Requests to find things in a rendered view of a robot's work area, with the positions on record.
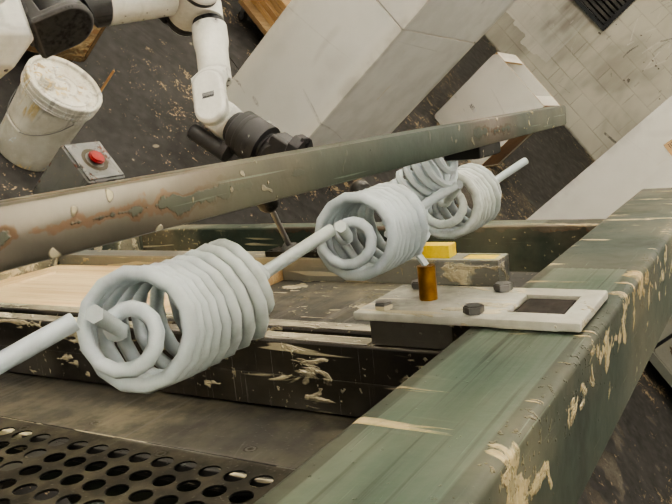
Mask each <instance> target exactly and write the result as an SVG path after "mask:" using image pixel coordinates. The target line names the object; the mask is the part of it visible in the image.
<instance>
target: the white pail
mask: <svg viewBox="0 0 672 504"><path fill-rule="evenodd" d="M114 72H115V70H112V72H111V73H110V75H109V77H108V78H107V80H106V81H105V83H104V84H103V86H102V87H101V89H100V88H99V87H98V85H97V83H96V82H95V81H94V80H93V78H92V77H91V76H90V75H89V74H88V73H86V72H85V71H84V70H83V69H81V68H80V67H78V66H77V65H75V64H74V63H72V62H70V61H68V60H65V59H63V58H60V57H57V56H51V57H49V58H47V59H44V58H42V57H41V55H36V56H33V57H32V58H30V59H29V60H28V62H27V63H26V65H25V67H24V69H23V71H22V73H21V78H20V79H21V83H20V85H19V86H18V88H17V89H18V90H17V89H16V90H17V92H16V90H15V92H16V94H15V96H14V98H13V100H12V102H11V104H10V106H9V103H10V101H11V99H12V97H13V95H14V93H15V92H14V93H13V95H12V96H11V98H10V101H9V103H8V107H9V108H8V107H7V112H6V114H5V116H4V118H3V120H2V122H1V124H0V153H1V154H2V155H3V156H4V157H5V158H6V159H7V160H9V161H10V162H11V163H13V164H14V165H16V166H18V167H20V168H23V169H26V170H29V171H35V172H42V171H45V170H46V168H47V167H48V165H49V164H50V162H51V160H52V159H53V157H54V156H55V154H56V153H57V151H58V149H59V148H60V146H61V145H68V144H70V143H71V141H72V140H73V138H74V137H75V136H76V134H77V133H78V131H79V130H80V129H81V127H82V126H83V125H84V123H85V122H86V121H87V120H90V119H91V118H92V117H93V116H94V115H95V113H96V112H97V111H98V110H99V108H100V107H101V104H102V102H103V99H102V93H101V92H102V91H103V89H104V88H105V86H106V85H107V83H108V81H109V80H110V78H111V77H112V75H113V74H114Z"/></svg>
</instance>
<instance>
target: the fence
mask: <svg viewBox="0 0 672 504"><path fill-rule="evenodd" d="M186 252H188V251H156V250H84V251H81V252H77V253H73V254H69V255H65V256H62V257H59V263H60V265H105V266H123V265H135V266H142V265H150V264H152V263H160V262H162V261H164V260H166V259H172V258H174V257H176V256H177V255H183V254H185V253H186ZM247 252H248V253H249V254H250V255H251V256H252V257H253V258H254V259H255V260H256V261H258V262H260V263H261V264H262V265H265V264H267V263H268V262H270V261H271V260H273V259H274V258H276V257H265V251H247ZM468 255H499V256H498V257H496V258H495V259H468V258H465V257H466V256H468ZM426 260H427V261H428V263H431V264H435V267H436V280H437V285H466V286H493V285H494V284H495V283H496V282H498V281H507V280H509V279H510V271H509V254H508V253H456V255H455V256H453V257H451V258H426ZM417 265H420V262H419V261H418V260H417V258H416V257H413V258H412V259H411V260H408V261H406V262H405V263H403V264H401V265H399V266H398V267H396V268H393V269H392V270H389V271H387V272H385V273H383V274H380V275H378V276H376V277H374V278H371V279H368V280H366V281H352V280H344V279H343V278H341V277H339V276H338V275H336V274H334V273H333V272H331V271H329V270H328V269H327V267H326V266H325V264H324V263H323V261H322V260H321V258H309V257H301V258H299V259H297V260H296V261H294V262H293V263H291V264H290V265H288V266H287V267H285V268H283V269H282V270H283V279H284V280H304V281H336V282H369V283H401V284H411V281H412V280H415V279H418V274H417Z"/></svg>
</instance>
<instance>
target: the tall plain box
mask: <svg viewBox="0 0 672 504"><path fill-rule="evenodd" d="M515 1H516V0H291V1H290V3H289V4H288V5H287V7H286V8H285V9H284V11H283V12H282V13H281V15H280V16H279V17H278V19H277V20H276V21H275V23H274V24H273V25H272V27H271V28H270V29H269V31H268V32H267V33H266V35H265V36H264V37H263V39H262V40H261V41H260V43H259V44H258V45H257V47H256V48H255V49H254V51H253V52H252V53H251V55H250V56H249V57H248V59H247V60H246V61H245V63H244V64H243V65H242V67H241V68H240V69H239V71H238V72H237V73H236V75H235V76H234V77H233V79H232V84H231V85H230V86H229V87H227V95H228V101H230V102H231V103H233V104H234V105H235V106H237V107H238V108H239V109H240V110H241V111H242V112H243V113H244V112H246V111H252V112H253V113H255V114H256V115H258V116H260V117H261V118H263V119H264V120H266V121H268V120H270V121H271V122H272V125H274V126H275V127H277V128H278V129H279V130H280V133H283V132H286V133H288V134H290V135H291V136H293V137H294V136H295V135H300V134H303V135H305V136H306V137H309V138H310V139H311V140H312V143H313V147H315V146H321V145H327V144H332V143H338V142H344V141H350V140H356V139H362V138H368V137H373V136H379V135H385V134H391V133H392V132H393V131H394V129H395V128H396V127H397V126H398V125H399V124H400V123H401V122H402V121H403V120H404V119H405V118H406V117H407V116H408V115H409V114H410V112H411V111H412V110H413V109H414V108H415V107H416V106H417V105H418V104H419V103H420V102H421V101H422V100H423V99H424V98H425V96H426V95H427V94H428V93H429V92H430V91H431V90H432V89H433V88H434V87H435V86H436V85H437V84H438V83H439V82H440V81H441V79H442V78H443V77H444V76H445V75H446V74H447V73H448V72H449V71H450V70H451V69H452V68H453V67H454V66H455V65H456V64H457V62H458V61H459V60H460V59H461V58H462V57H463V56H464V55H465V54H466V53H467V52H468V51H469V50H470V49H471V48H472V47H473V45H474V44H475V43H477V42H478V41H479V40H480V38H481V37H482V36H483V35H484V34H485V33H486V32H487V31H488V30H489V29H490V28H491V27H492V26H493V25H494V24H495V23H496V21H497V20H498V19H499V18H500V17H501V16H502V15H503V14H504V13H505V12H506V11H507V10H508V9H509V8H510V7H511V6H512V4H513V3H514V2H515ZM474 42H475V43H474Z"/></svg>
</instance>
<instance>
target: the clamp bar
mask: <svg viewBox="0 0 672 504"><path fill-rule="evenodd" d="M500 151H501V147H500V142H497V143H493V144H489V145H486V146H482V147H478V148H474V149H471V150H467V151H463V152H459V153H455V154H451V155H448V156H444V159H445V161H447V163H448V166H447V164H446V162H445V161H444V159H443V158H442V157H440V158H436V159H433V160H434V162H433V160H429V161H425V162H421V164H420V163H417V164H413V165H409V166H406V167H403V169H400V170H398V171H396V178H395V179H393V180H391V181H390V183H395V184H400V185H404V186H406V187H407V188H408V189H410V190H411V191H413V192H414V193H415V194H416V195H417V196H418V198H419V199H420V201H421V200H423V199H424V198H426V197H428V196H429V195H431V194H433V193H434V192H436V191H437V190H439V189H441V188H442V187H445V188H446V187H449V186H452V184H453V183H454V182H455V183H456V182H457V179H458V160H474V159H481V158H485V157H488V156H491V155H495V154H498V153H500ZM410 168H412V169H413V171H412V170H410ZM439 169H440V170H441V172H442V174H443V176H442V174H441V172H440V170H439ZM450 175H451V176H450ZM403 176H405V178H406V179H407V180H405V179H404V178H403ZM423 250H424V249H422V250H421V252H420V254H419V255H418V256H415V257H416V258H417V260H418V261H419V262H420V265H417V274H418V279H415V280H412V281H411V285H408V284H403V285H401V286H399V287H398V288H396V289H394V290H392V291H390V292H389V293H387V294H385V295H383V296H381V297H380V298H378V299H376V300H374V301H373V302H371V303H369V304H367V305H365V306H364V307H362V308H360V309H358V310H357V311H355V312H354V313H353V315H354V319H355V320H368V321H370V325H366V324H349V323H333V322H316V321H300V320H283V319H270V320H269V324H268V327H267V331H266V334H265V336H264V338H261V339H257V340H251V343H250V345H249V347H246V348H243V349H240V350H237V351H236V353H235V355H233V356H230V357H227V358H225V359H222V360H221V362H220V363H218V364H216V365H213V366H211V367H208V369H207V370H205V371H202V372H200V373H198V374H195V375H194V376H192V377H190V378H188V379H185V380H183V381H181V382H178V383H176V384H173V385H171V386H169V387H166V388H164V389H162V390H158V391H162V392H170V393H177V394H185V395H193V396H200V397H208V398H216V399H224V400H231V401H239V402H247V403H254V404H262V405H270V406H277V407H285V408H293V409H300V410H308V411H316V412H323V413H331V414H339V415H347V416H354V417H361V416H362V415H364V414H365V413H366V412H367V411H368V410H370V409H371V408H372V407H373V406H375V405H376V404H377V403H378V402H380V401H381V400H382V399H383V398H385V397H386V396H387V395H388V394H389V393H391V392H392V391H393V390H394V389H396V388H397V387H398V386H399V385H401V384H402V383H403V382H404V381H406V380H407V379H408V378H409V377H411V376H412V375H413V374H414V373H415V372H417V371H418V370H419V369H420V368H422V367H423V366H424V365H425V364H427V363H428V362H429V361H430V360H432V359H433V358H434V357H435V356H436V355H438V354H439V353H440V352H441V351H443V350H444V349H445V348H446V347H448V346H449V345H450V344H451V343H453V342H454V341H455V340H456V339H458V338H459V337H460V336H461V335H462V334H464V333H465V332H466V331H467V330H469V329H470V328H471V327H472V326H473V327H491V328H501V329H519V330H536V331H553V332H558V331H561V332H578V333H579V332H581V331H582V330H583V328H584V327H585V326H586V325H587V323H588V322H589V321H590V320H591V318H592V317H593V316H594V315H595V313H596V312H597V311H598V310H599V308H600V307H601V306H602V305H603V303H604V302H605V301H606V300H607V298H608V292H607V291H606V290H587V289H553V288H513V283H511V282H509V281H498V282H496V283H495V284H494V285H493V287H476V286H442V285H437V280H436V267H435V264H431V263H428V261H427V260H426V258H425V257H424V256H423V254H422V252H423ZM529 298H536V299H564V300H577V301H576V302H575V303H574V305H573V306H572V307H571V308H570V309H569V310H568V311H567V312H566V313H565V314H548V313H526V312H514V311H515V310H516V309H518V308H519V307H520V306H521V305H522V304H523V303H524V302H526V301H527V300H528V299H529ZM79 309H80V307H68V306H51V305H34V304H18V303H1V302H0V351H1V350H2V349H4V348H6V347H8V346H10V345H11V344H13V343H15V342H17V341H19V340H20V339H22V338H24V337H26V336H28V335H29V334H31V333H33V332H35V331H37V330H39V329H40V328H42V327H44V326H46V325H48V324H49V323H51V322H53V321H55V320H57V319H58V318H60V317H62V316H64V315H66V314H67V313H71V314H72V316H73V317H74V319H75V320H76V322H77V318H78V314H79ZM8 372H16V373H24V374H31V375H39V376H47V377H54V378H62V379H70V380H77V381H85V382H93V383H101V384H108V385H110V384H109V383H107V382H106V381H105V380H103V379H102V378H100V377H99V376H98V375H97V374H96V372H95V370H94V369H93V367H92V365H91V364H90V362H89V361H88V360H87V359H86V357H85V356H84V355H83V353H82V352H81V350H80V346H79V341H78V336H77V332H75V333H73V334H71V335H69V336H68V337H66V338H64V339H62V340H61V341H59V342H57V343H55V344H54V345H52V346H50V347H48V348H47V349H45V350H43V351H41V352H39V353H38V354H36V355H34V356H32V357H31V358H29V359H27V360H25V361H24V362H22V363H20V364H18V365H17V366H15V367H13V368H11V369H10V370H8Z"/></svg>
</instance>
